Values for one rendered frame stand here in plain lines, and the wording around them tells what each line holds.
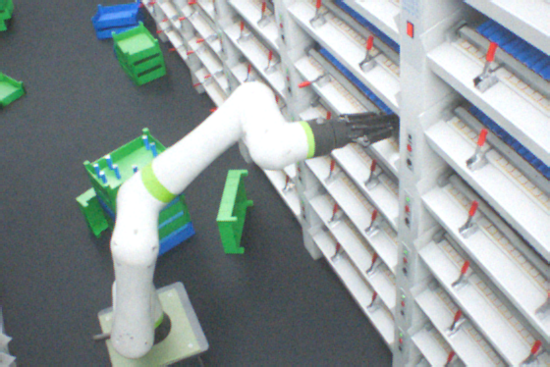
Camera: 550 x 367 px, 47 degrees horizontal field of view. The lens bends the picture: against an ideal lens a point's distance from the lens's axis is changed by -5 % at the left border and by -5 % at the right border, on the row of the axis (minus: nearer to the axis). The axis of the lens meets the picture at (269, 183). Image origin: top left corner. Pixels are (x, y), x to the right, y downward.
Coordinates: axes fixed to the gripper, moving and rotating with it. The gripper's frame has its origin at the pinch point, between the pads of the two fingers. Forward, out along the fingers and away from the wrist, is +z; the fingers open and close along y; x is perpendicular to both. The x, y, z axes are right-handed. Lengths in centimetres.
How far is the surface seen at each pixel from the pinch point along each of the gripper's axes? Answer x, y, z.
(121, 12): 95, 306, -3
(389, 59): -15.5, 4.9, -1.9
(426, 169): 0.5, -19.4, -4.1
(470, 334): 44, -39, 8
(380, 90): -10.9, -1.2, -7.7
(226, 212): 86, 75, -15
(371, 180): 24.9, 7.8, 1.4
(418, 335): 66, -21, 9
